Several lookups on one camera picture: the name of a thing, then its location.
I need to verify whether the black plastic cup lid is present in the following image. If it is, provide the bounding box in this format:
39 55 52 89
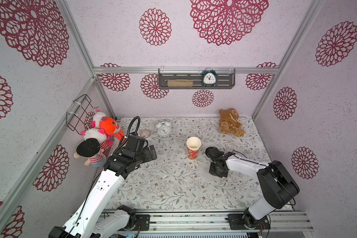
205 147 224 161

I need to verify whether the red paper milk tea cup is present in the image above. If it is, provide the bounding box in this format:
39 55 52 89
186 137 202 160

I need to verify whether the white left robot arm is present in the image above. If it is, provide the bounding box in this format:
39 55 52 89
48 145 157 238

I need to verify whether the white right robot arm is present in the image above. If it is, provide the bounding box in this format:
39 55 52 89
205 147 300 230

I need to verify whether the clear tape roll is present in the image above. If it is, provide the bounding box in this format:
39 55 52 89
139 130 152 140

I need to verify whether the white alarm clock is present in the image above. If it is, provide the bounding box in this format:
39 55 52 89
155 120 172 137

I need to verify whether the pink striped pig plush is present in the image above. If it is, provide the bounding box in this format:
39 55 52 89
73 128 113 168

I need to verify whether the brown teddy bear plush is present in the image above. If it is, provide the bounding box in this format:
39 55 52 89
219 108 245 137

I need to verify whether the black round plush hat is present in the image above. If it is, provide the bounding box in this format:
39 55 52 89
75 138 101 158

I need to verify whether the tan pouch on shelf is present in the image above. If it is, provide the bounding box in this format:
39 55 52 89
167 79 194 87

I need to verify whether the teal alarm clock on shelf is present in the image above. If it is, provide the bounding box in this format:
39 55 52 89
201 70 218 87

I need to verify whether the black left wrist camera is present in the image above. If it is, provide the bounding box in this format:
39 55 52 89
125 135 148 154

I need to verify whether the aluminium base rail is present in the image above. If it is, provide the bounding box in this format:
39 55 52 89
63 209 314 234

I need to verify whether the black wire wall basket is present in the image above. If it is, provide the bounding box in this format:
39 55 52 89
65 94 98 134

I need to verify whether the grey wall shelf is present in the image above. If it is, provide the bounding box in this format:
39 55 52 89
158 67 236 90

